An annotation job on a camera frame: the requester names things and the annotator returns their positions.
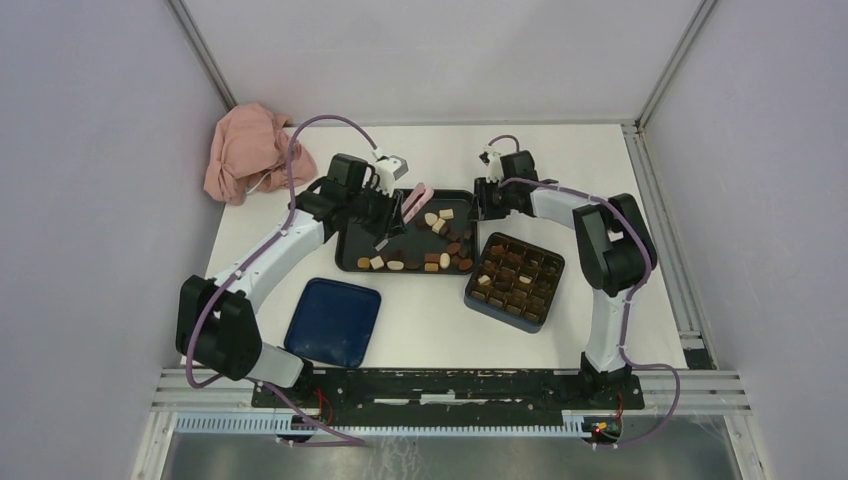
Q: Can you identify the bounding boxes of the black chocolate tray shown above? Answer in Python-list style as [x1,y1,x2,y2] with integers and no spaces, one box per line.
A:
[335,189,479,275]

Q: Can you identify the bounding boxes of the blue tin lid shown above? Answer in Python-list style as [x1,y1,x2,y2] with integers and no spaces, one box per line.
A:
[283,278,382,369]

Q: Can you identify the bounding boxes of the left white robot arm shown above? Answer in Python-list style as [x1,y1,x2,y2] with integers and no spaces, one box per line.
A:
[175,154,409,408]

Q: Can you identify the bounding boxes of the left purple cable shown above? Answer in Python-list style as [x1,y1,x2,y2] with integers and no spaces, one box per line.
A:
[184,114,380,448]

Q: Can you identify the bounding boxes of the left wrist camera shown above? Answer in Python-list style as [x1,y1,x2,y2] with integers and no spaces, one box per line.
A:
[372,148,409,196]

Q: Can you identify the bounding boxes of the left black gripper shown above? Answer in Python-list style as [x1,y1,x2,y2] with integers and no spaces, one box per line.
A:
[346,180,407,240]

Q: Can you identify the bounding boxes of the pink cat paw tongs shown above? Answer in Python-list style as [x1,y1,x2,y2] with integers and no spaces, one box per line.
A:
[373,182,434,251]

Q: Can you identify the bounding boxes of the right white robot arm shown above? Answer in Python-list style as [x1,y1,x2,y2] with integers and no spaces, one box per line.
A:
[474,147,658,408]

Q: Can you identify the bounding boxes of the white cube chocolate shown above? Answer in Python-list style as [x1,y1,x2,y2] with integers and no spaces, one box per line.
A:
[369,256,385,270]

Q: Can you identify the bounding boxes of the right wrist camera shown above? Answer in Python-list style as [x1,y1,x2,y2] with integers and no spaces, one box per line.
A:
[481,145,504,183]

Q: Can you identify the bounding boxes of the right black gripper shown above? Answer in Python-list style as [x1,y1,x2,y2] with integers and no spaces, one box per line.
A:
[467,176,516,221]

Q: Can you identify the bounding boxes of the pink cloth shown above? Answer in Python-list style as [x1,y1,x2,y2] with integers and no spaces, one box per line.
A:
[203,103,317,205]

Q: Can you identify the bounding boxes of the blue chocolate box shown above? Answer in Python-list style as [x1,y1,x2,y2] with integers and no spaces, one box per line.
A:
[464,232,566,334]

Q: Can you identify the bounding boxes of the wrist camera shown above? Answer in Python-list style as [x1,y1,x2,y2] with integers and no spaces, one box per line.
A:
[481,145,504,183]
[372,148,409,196]

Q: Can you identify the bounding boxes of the white oval flat chocolate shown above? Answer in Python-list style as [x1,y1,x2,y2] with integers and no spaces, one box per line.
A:
[386,260,405,271]

